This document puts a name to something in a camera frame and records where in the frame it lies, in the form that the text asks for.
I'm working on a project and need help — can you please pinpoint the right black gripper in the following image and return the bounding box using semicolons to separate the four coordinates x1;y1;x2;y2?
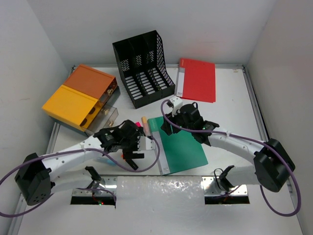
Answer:
161;106;194;135

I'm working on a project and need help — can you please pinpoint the yellow highlighter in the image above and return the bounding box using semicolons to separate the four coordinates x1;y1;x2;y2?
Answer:
141;117;151;136

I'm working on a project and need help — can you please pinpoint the clear smoky drawer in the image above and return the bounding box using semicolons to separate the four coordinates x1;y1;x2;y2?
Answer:
99;84;121;105

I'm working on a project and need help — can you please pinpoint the orange drawer cabinet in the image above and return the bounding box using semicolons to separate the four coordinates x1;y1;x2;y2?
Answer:
64;64;117;100

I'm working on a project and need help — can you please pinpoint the yellow drawer cabinet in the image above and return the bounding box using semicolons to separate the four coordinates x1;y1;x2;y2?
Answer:
42;85;103;132

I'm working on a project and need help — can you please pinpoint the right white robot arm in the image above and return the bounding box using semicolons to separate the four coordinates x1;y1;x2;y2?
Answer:
161;100;295;192

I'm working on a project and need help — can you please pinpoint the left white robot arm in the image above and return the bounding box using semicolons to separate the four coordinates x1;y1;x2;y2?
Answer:
15;120;145;206

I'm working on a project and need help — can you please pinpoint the green clip folder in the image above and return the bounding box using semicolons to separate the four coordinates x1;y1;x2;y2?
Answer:
148;117;208;175

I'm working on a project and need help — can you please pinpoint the white foreground board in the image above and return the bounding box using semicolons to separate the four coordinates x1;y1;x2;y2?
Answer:
15;176;302;235

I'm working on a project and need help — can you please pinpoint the red folder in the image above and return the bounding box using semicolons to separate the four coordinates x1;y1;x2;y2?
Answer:
175;58;216;103

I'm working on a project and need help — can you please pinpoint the black file organizer rack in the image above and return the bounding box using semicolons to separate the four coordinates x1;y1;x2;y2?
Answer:
112;30;175;109

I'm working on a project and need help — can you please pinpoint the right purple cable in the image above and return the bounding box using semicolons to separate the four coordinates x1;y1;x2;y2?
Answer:
160;99;302;217

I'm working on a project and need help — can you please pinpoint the purple cable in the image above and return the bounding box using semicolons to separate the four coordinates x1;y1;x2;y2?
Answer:
0;137;161;218
160;99;302;217

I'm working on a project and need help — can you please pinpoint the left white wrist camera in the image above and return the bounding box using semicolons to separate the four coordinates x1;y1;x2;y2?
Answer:
138;136;156;151

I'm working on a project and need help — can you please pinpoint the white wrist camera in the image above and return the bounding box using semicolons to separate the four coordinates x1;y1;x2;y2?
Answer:
167;96;183;117
138;136;156;151

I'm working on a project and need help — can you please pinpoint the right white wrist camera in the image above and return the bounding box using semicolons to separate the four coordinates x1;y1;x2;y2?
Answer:
167;96;183;117

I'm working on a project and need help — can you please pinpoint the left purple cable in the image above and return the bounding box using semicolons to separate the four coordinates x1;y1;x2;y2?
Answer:
0;137;161;218

